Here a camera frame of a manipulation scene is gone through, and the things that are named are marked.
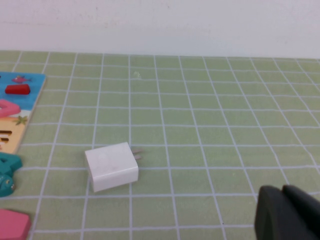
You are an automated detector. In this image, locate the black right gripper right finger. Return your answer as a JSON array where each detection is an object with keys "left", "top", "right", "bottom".
[{"left": 282, "top": 184, "right": 320, "bottom": 233}]

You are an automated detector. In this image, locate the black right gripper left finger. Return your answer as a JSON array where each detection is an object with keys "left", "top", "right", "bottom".
[{"left": 254, "top": 185, "right": 320, "bottom": 240}]

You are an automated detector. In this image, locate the teal number four piece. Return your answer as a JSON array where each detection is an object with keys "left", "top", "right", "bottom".
[{"left": 0, "top": 152, "right": 23, "bottom": 176}]

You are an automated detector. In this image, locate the blue wooden puzzle board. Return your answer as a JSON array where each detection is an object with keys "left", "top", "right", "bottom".
[{"left": 0, "top": 71, "right": 48, "bottom": 155}]

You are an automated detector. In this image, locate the pink greater-than sign piece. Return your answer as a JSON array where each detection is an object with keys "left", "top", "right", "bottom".
[{"left": 0, "top": 99, "right": 21, "bottom": 118}]

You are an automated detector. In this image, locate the red minus sign piece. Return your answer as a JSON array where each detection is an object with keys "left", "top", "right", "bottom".
[{"left": 4, "top": 84, "right": 31, "bottom": 96}]

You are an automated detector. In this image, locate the pink trapezoid block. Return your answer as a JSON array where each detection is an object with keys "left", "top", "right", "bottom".
[{"left": 0, "top": 209, "right": 32, "bottom": 240}]

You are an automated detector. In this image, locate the teal wooden fish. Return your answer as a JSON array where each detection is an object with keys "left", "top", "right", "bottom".
[{"left": 0, "top": 173, "right": 16, "bottom": 198}]

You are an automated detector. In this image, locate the white wall charger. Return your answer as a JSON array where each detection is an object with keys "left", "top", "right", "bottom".
[{"left": 84, "top": 141, "right": 145, "bottom": 193}]

